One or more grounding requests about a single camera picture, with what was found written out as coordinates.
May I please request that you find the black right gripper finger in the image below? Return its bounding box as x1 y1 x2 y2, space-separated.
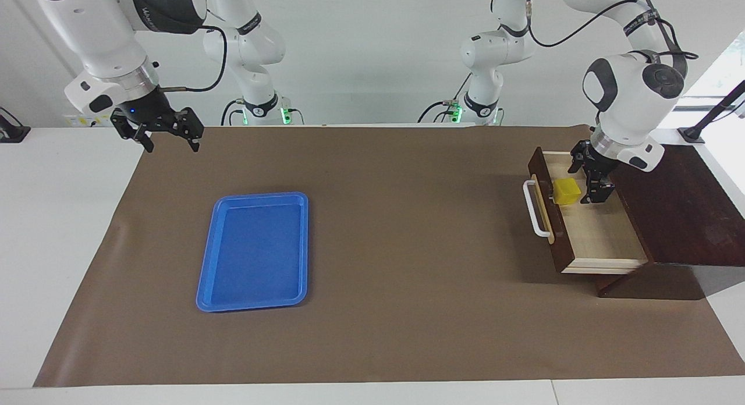
169 107 204 152
111 110 155 154

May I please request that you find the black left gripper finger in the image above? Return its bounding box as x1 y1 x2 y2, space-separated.
569 140 588 174
580 172 615 205

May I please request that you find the yellow cube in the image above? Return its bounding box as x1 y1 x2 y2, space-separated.
552 179 581 206

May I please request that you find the wooden drawer with white handle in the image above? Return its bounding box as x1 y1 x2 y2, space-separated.
523 147 649 275

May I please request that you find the dark brown wooden cabinet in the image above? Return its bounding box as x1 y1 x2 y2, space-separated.
597 144 745 301

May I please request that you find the black stand with base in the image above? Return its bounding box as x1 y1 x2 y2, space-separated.
678 79 745 144

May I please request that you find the blue plastic tray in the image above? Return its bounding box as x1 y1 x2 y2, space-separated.
196 191 309 313

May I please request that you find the brown table mat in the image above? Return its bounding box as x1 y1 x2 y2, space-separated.
33 125 745 388

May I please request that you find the black base cable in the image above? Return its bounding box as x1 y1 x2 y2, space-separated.
221 98 246 126
417 73 473 124

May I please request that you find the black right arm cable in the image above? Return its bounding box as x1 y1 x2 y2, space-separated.
158 24 229 93

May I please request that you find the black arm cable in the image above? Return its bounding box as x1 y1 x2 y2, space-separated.
526 0 699 62
158 24 229 93

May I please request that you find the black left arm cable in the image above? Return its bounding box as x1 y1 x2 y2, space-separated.
526 0 699 62

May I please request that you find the black clamp mount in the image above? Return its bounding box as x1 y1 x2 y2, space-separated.
0 107 31 144

